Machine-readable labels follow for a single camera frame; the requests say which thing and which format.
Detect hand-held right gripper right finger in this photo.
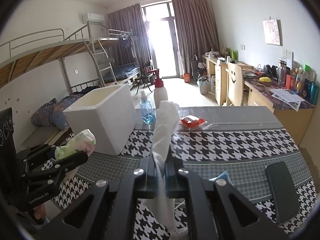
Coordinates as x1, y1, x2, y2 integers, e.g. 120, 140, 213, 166
164, 150, 292, 240

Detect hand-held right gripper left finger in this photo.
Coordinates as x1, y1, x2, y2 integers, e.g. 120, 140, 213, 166
34, 152, 160, 240

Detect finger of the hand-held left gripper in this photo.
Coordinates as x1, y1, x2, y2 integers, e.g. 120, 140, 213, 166
16, 143, 55, 161
24, 151, 89, 182

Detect green tissue packet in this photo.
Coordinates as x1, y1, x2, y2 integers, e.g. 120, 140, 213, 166
54, 129, 97, 161

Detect white foam box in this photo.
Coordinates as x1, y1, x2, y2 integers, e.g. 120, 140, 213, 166
62, 84, 137, 155

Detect white tissue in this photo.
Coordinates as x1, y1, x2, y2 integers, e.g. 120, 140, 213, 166
151, 100, 180, 233

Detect person's left hand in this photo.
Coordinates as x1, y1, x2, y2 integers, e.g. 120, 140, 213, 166
32, 202, 49, 227

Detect blue orange plaid blanket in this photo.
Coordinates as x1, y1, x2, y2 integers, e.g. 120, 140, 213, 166
31, 97, 75, 130

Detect red snack packet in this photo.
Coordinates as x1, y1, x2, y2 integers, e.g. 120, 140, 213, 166
180, 115, 207, 130

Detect houndstooth tablecloth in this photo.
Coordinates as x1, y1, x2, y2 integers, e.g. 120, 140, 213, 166
40, 106, 315, 240

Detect blue liquid spray bottle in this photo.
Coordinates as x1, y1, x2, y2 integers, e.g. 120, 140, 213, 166
139, 89, 157, 124

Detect white red-capped spray bottle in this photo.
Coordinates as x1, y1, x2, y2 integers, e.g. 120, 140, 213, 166
152, 69, 168, 110

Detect full trash bin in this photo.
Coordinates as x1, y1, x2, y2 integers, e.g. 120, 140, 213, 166
197, 76, 210, 95

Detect black folding chair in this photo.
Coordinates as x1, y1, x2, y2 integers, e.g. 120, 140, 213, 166
135, 60, 157, 93

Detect light wooden desk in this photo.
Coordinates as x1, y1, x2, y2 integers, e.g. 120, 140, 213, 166
202, 55, 254, 107

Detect grey metal bunk bed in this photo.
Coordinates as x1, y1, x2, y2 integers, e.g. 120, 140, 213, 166
0, 28, 118, 150
97, 29, 142, 87

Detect dark blue bedding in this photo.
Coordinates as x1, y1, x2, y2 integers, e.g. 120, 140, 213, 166
110, 64, 140, 81

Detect grey metal bed ladder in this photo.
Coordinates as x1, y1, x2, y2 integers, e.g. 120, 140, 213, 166
87, 39, 118, 87

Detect dark green smartphone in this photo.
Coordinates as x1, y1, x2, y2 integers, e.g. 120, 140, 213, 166
265, 161, 300, 225

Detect wooden smiley face chair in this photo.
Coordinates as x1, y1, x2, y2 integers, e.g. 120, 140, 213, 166
226, 61, 247, 107

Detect wooden desk with dark top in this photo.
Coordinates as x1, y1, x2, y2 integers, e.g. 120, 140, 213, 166
244, 76, 314, 145

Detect glass balcony door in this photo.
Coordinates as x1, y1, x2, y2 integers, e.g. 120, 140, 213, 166
141, 1, 180, 79

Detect dark hanging clothes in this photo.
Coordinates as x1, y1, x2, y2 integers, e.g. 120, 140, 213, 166
117, 36, 134, 49

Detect printed paper sheets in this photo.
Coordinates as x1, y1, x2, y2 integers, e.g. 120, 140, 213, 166
269, 88, 305, 112

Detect grey-brown curtain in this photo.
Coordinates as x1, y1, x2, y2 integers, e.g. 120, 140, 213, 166
107, 3, 150, 63
171, 0, 220, 77

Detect black headphones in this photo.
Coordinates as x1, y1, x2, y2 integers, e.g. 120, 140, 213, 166
262, 64, 279, 78

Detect white air conditioner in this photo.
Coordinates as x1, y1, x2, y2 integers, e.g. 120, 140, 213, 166
82, 12, 105, 23

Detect row of toiletry bottles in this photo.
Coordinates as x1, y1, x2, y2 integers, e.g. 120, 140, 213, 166
279, 57, 320, 104

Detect pink wall picture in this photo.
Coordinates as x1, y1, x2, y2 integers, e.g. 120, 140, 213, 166
262, 19, 282, 46

